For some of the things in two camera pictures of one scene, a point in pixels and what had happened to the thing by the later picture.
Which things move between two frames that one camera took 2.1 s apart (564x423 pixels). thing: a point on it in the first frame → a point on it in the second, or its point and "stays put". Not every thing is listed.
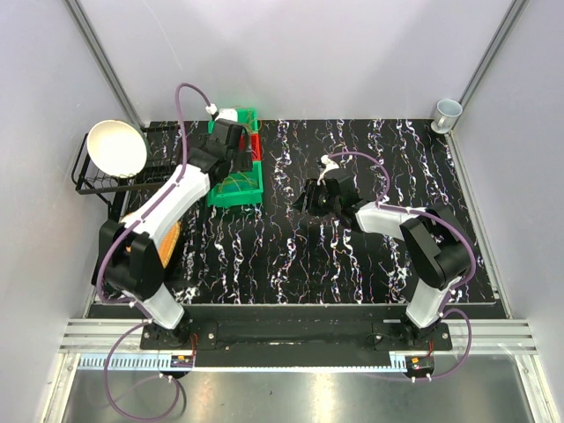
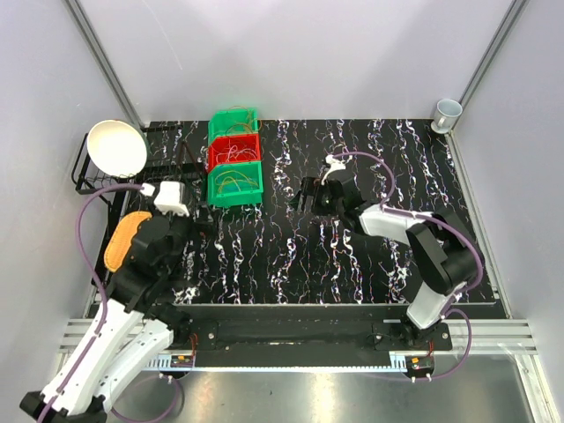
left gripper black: [242, 162] → [205, 230]
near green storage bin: [238, 189] stays put
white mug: [446, 115] stays put
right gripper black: [311, 190] stays put
